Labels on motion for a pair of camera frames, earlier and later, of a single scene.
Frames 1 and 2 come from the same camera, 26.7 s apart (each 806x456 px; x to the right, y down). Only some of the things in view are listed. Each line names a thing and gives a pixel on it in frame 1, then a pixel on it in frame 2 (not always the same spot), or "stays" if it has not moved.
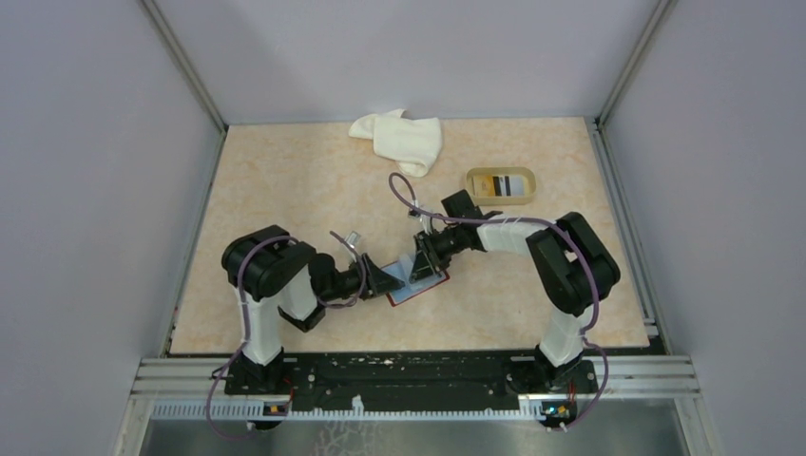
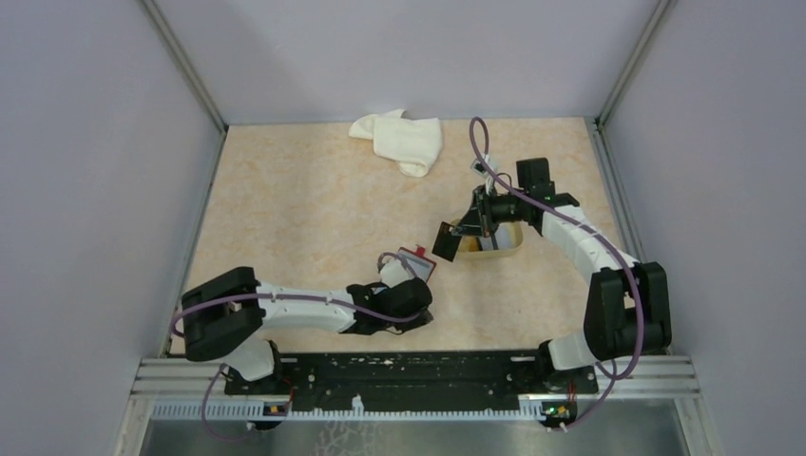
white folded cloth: [414, 144] stays
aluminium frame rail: [194, 388] stays
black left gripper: [377, 281] → [424, 318]
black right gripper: [422, 267] → [480, 208]
